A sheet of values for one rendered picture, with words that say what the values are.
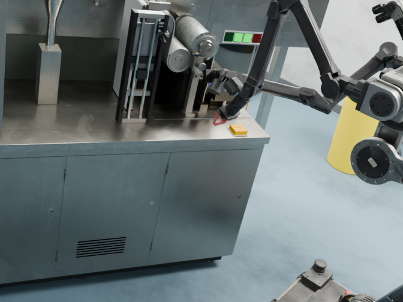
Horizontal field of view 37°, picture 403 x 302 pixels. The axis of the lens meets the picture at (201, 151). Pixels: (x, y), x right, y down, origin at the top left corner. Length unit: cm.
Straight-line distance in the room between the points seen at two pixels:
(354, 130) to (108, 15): 232
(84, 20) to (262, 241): 174
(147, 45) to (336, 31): 329
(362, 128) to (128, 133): 236
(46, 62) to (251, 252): 170
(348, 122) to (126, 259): 224
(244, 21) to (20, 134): 143
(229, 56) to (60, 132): 280
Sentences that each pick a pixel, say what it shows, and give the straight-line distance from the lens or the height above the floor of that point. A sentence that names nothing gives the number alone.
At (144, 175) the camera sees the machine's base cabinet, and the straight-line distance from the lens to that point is 285.
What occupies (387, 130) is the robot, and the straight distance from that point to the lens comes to 257.
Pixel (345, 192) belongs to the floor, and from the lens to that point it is 460.
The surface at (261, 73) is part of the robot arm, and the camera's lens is 248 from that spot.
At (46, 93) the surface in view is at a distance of 288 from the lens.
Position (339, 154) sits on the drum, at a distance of 481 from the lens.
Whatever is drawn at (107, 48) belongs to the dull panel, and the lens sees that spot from 314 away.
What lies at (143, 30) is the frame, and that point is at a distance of 265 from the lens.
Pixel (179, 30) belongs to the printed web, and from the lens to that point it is 307.
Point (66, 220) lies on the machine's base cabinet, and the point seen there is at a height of 46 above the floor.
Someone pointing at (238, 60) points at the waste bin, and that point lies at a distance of 525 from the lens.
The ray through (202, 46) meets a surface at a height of 126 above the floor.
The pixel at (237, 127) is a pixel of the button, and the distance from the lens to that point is 295.
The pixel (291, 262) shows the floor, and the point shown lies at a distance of 371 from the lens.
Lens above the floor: 223
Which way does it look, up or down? 29 degrees down
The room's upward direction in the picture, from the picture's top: 13 degrees clockwise
